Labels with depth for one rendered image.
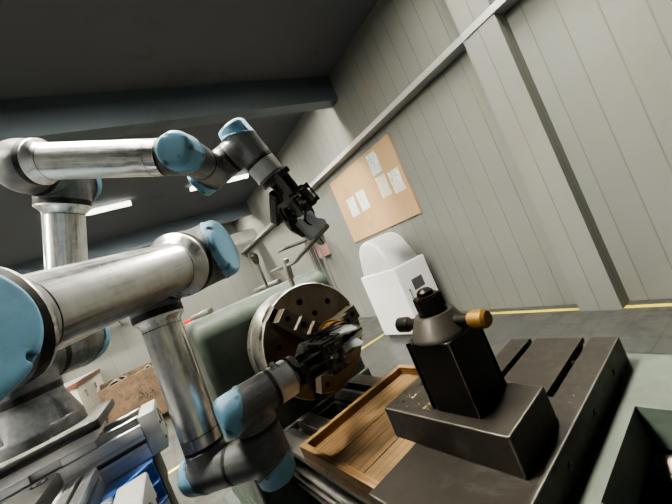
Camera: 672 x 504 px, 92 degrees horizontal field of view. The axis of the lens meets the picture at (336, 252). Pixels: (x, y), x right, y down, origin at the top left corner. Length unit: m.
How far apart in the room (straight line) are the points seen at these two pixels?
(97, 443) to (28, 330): 0.59
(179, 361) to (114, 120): 3.52
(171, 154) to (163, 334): 0.34
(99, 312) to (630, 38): 3.17
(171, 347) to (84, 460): 0.30
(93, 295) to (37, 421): 0.51
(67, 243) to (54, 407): 0.37
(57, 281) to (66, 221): 0.60
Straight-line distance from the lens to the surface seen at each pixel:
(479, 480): 0.48
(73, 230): 1.02
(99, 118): 4.09
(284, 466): 0.71
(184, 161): 0.69
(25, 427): 0.92
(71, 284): 0.44
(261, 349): 0.87
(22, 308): 0.36
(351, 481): 0.71
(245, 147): 0.81
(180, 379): 0.72
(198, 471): 0.76
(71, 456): 0.92
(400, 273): 3.82
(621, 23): 3.21
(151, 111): 4.15
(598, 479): 0.53
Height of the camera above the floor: 1.27
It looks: 1 degrees up
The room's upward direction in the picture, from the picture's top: 23 degrees counter-clockwise
